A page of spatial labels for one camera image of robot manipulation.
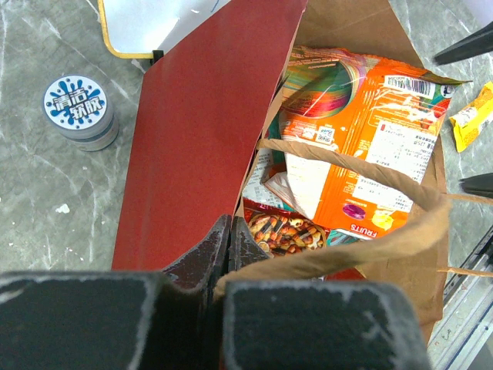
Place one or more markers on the teal snack pouch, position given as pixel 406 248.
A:
pixel 269 163

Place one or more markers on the yellow snack bar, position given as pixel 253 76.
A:
pixel 468 123

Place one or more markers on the small blue white jar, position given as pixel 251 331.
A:
pixel 79 108

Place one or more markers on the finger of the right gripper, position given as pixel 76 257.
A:
pixel 476 44
pixel 479 185

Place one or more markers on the orange white snack pack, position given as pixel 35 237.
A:
pixel 375 109

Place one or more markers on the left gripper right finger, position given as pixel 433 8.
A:
pixel 243 250

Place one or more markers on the aluminium frame rail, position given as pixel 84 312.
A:
pixel 462 339

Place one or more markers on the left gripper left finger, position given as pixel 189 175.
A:
pixel 200 268

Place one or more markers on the small whiteboard with writing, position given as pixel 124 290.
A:
pixel 133 29

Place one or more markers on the small red snack bag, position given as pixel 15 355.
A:
pixel 282 232

